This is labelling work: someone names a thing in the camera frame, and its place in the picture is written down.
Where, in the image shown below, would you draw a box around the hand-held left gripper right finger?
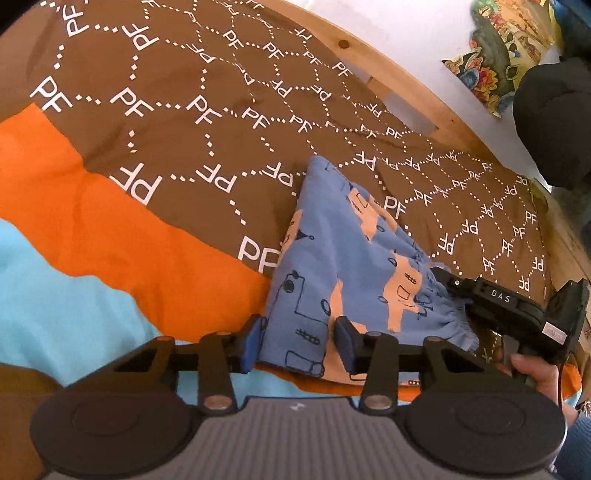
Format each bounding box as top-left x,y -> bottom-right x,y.
333,315 -> 486,414

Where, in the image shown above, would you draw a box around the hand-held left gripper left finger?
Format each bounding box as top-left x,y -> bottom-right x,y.
111,314 -> 269,414

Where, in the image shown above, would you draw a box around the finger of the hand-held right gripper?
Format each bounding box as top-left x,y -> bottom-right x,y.
431,265 -> 481,320

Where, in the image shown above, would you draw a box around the blue printed pants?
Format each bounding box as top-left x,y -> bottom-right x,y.
256,154 -> 481,385

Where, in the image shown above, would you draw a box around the person's right forearm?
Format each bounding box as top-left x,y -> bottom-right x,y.
551,397 -> 591,480

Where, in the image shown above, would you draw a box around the person's right hand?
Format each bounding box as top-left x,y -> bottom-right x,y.
492,347 -> 563,409

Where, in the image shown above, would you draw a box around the black cloth bundle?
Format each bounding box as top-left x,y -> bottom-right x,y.
512,56 -> 591,189

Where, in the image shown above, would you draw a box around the brown orange patchwork blanket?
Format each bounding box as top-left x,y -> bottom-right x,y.
0,0 -> 583,462

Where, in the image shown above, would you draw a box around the colourful patterned cushion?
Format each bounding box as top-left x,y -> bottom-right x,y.
441,0 -> 561,118

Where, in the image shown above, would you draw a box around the wooden bed frame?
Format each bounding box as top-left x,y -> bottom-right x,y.
277,0 -> 591,301

